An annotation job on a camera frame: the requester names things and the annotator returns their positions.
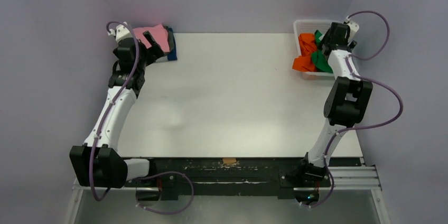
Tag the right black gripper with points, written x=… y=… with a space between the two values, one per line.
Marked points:
x=327 y=45

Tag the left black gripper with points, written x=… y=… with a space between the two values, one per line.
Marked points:
x=155 y=53

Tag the green t shirt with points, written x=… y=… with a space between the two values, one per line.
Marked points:
x=317 y=57

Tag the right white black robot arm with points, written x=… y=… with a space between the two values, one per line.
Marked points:
x=344 y=107

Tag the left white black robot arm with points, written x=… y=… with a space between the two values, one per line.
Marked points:
x=96 y=161

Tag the folded pink t shirt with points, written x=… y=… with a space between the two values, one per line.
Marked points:
x=154 y=31

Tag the folded blue t shirt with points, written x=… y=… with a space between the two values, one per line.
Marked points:
x=167 y=42

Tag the orange t shirt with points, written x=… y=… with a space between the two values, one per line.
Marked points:
x=307 y=46

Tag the white plastic basket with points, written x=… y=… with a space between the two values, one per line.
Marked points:
x=310 y=26

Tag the brown tape piece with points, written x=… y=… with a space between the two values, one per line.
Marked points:
x=229 y=161

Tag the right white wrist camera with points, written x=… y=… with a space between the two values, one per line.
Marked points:
x=354 y=26

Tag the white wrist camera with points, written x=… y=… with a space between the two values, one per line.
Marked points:
x=120 y=32
x=354 y=26

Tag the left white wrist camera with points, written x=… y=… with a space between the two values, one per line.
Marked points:
x=120 y=32

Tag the aluminium rail frame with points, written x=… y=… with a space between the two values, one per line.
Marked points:
x=266 y=182

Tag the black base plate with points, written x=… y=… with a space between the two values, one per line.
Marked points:
x=212 y=169

